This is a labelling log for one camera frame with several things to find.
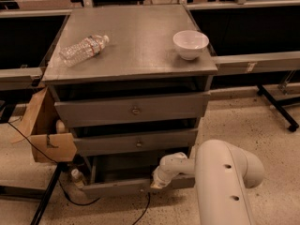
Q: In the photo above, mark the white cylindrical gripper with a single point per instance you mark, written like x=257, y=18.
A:
x=161, y=176

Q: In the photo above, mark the small white-capped bottle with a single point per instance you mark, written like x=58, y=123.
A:
x=78, y=178

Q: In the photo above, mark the grey drawer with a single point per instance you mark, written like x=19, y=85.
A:
x=124, y=110
x=136, y=142
x=118, y=174

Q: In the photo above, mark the white ceramic bowl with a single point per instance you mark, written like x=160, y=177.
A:
x=189, y=43

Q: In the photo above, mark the grey bench rail left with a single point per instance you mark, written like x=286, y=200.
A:
x=20, y=78

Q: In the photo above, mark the grey middle drawer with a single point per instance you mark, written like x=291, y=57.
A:
x=136, y=142

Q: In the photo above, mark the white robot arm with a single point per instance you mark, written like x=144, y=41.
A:
x=223, y=173

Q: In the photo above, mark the grey bench rail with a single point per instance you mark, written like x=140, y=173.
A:
x=257, y=63
x=20, y=78

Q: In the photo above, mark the grey bench rail right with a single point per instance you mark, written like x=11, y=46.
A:
x=257, y=63

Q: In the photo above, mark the brown cardboard box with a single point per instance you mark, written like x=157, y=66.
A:
x=41, y=125

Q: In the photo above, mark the grey bottom drawer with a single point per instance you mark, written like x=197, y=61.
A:
x=118, y=174

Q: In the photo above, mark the grey top drawer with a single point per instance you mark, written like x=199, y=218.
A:
x=124, y=110

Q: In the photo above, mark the clear plastic water bottle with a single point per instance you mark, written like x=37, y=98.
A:
x=87, y=48

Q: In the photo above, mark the grey drawer cabinet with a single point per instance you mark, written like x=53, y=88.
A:
x=140, y=60

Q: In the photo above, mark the black stand leg left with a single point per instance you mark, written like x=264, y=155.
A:
x=47, y=195

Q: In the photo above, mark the black wheeled stand leg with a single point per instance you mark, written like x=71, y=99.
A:
x=279, y=105

